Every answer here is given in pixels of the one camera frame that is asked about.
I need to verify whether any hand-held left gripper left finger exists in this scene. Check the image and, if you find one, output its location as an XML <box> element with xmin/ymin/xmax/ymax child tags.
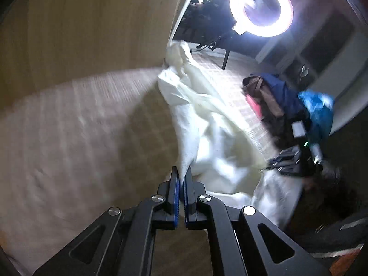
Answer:
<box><xmin>33</xmin><ymin>166</ymin><xmax>181</xmax><ymax>276</ymax></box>

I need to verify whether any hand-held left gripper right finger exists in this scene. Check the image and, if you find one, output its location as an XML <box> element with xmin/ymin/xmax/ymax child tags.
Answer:
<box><xmin>183</xmin><ymin>167</ymin><xmax>331</xmax><ymax>276</ymax></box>

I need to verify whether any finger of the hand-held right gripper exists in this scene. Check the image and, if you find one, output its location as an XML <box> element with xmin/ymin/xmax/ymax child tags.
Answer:
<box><xmin>270</xmin><ymin>161</ymin><xmax>302</xmax><ymax>176</ymax></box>
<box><xmin>269</xmin><ymin>147</ymin><xmax>301</xmax><ymax>164</ymax></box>

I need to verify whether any white shirt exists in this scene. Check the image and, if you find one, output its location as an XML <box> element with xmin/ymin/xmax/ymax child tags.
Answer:
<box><xmin>158</xmin><ymin>40</ymin><xmax>305</xmax><ymax>227</ymax></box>

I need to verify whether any person's right forearm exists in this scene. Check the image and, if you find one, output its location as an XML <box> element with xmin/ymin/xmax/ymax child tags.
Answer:
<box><xmin>313</xmin><ymin>161</ymin><xmax>368</xmax><ymax>225</ymax></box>

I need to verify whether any blue jacket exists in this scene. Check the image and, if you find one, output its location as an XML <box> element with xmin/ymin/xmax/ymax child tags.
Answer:
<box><xmin>298</xmin><ymin>90</ymin><xmax>335</xmax><ymax>144</ymax></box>

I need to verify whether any pink garment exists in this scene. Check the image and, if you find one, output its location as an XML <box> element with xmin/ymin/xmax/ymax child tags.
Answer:
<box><xmin>247</xmin><ymin>95</ymin><xmax>263</xmax><ymax>118</ymax></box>

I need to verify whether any brown garment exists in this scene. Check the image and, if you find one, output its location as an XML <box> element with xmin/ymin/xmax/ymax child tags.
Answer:
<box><xmin>242</xmin><ymin>76</ymin><xmax>284</xmax><ymax>118</ymax></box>

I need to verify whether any navy garment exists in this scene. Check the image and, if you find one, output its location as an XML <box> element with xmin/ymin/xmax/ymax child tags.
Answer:
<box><xmin>250</xmin><ymin>73</ymin><xmax>309</xmax><ymax>121</ymax></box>

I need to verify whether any person's black jacket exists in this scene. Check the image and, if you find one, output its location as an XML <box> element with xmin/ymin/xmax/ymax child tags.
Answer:
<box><xmin>299</xmin><ymin>213</ymin><xmax>368</xmax><ymax>265</ymax></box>

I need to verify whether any orange knit cloth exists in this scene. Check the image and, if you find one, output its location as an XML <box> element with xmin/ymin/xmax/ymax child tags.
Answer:
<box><xmin>325</xmin><ymin>250</ymin><xmax>364</xmax><ymax>276</ymax></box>

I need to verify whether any plaid blanket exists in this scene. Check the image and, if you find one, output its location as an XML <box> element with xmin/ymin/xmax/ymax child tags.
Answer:
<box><xmin>0</xmin><ymin>50</ymin><xmax>276</xmax><ymax>276</ymax></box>

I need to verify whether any light wood panel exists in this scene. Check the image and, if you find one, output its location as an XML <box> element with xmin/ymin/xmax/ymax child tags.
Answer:
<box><xmin>0</xmin><ymin>0</ymin><xmax>202</xmax><ymax>101</ymax></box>

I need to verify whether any white window frame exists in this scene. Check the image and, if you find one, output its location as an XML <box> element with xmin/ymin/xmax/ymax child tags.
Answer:
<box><xmin>170</xmin><ymin>0</ymin><xmax>368</xmax><ymax>133</ymax></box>

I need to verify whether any white ring light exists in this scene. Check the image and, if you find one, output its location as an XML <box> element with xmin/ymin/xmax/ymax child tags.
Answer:
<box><xmin>229</xmin><ymin>0</ymin><xmax>294</xmax><ymax>36</ymax></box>

